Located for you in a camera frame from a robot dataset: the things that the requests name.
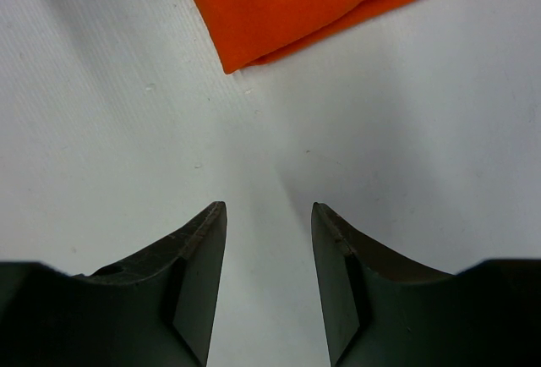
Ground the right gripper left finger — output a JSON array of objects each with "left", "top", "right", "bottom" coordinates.
[{"left": 1, "top": 201, "right": 227, "bottom": 366}]

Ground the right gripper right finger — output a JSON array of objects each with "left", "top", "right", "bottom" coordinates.
[{"left": 311, "top": 203, "right": 540, "bottom": 366}]

